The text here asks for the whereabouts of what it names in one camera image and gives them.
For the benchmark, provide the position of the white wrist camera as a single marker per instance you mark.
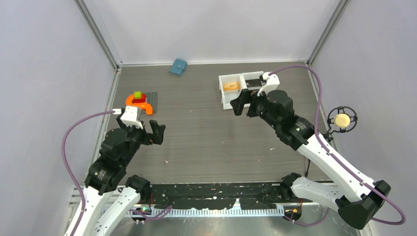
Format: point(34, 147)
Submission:
point(271, 83)
point(128, 113)

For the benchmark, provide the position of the black microphone with mount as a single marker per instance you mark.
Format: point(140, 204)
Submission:
point(341, 119)

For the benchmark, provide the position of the grey building baseplate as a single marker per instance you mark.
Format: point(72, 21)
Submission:
point(152, 99)

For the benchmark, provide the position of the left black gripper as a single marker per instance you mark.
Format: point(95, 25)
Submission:
point(157, 129)

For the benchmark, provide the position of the green toy cube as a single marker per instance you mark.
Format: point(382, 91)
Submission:
point(137, 95)

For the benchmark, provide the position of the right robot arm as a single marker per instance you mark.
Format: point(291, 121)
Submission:
point(356, 198)

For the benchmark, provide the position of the red toy block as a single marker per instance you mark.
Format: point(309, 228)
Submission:
point(142, 100)

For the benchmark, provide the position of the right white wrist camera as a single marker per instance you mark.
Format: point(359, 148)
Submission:
point(271, 83)

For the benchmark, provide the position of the blue card holder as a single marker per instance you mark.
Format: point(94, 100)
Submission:
point(178, 67)

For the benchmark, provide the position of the orange curved toy piece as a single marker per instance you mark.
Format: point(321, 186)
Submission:
point(143, 106)

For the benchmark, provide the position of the white two-compartment tray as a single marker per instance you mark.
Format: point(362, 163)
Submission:
point(247, 80)

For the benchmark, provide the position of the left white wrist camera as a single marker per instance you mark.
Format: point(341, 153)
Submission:
point(128, 113)

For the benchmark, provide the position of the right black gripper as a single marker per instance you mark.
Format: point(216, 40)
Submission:
point(246, 96)

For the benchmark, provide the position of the orange card stack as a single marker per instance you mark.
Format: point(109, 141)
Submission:
point(229, 87)

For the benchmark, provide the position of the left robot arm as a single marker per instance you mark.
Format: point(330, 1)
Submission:
point(117, 150)

